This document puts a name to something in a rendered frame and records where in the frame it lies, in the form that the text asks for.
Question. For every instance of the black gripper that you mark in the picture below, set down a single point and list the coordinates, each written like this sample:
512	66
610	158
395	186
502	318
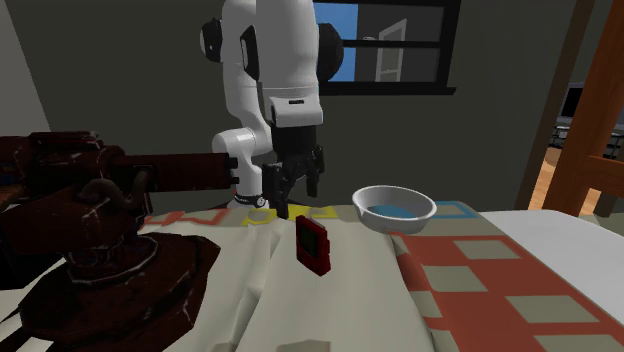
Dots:
292	144

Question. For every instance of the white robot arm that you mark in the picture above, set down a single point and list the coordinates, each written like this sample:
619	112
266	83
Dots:
273	53

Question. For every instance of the red handheld device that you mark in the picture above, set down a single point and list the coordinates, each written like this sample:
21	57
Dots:
312	246

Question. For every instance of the white bowl with blue inside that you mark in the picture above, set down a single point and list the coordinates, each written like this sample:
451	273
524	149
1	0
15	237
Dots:
407	222

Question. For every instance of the bed with patchwork blanket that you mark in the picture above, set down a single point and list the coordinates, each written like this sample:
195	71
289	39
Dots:
351	297

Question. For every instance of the black framed window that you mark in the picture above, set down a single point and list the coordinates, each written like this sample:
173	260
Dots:
397	85

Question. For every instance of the dark red cannon figure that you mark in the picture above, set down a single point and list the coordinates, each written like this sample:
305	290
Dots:
112	253

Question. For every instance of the brown door frame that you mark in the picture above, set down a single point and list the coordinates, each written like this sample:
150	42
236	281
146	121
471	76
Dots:
551	112

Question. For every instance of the brown wooden frame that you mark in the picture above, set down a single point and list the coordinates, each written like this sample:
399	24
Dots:
592	122

